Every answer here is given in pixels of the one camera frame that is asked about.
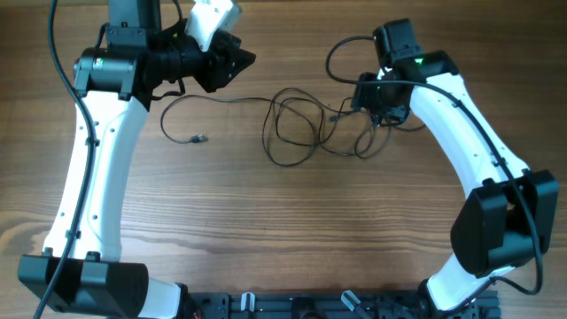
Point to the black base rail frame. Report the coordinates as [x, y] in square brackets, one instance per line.
[347, 305]

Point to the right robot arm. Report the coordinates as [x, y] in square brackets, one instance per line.
[507, 218]

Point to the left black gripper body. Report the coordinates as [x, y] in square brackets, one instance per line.
[206, 67]

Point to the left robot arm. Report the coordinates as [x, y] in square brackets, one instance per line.
[79, 269]

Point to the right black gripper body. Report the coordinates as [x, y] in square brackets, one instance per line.
[369, 97]

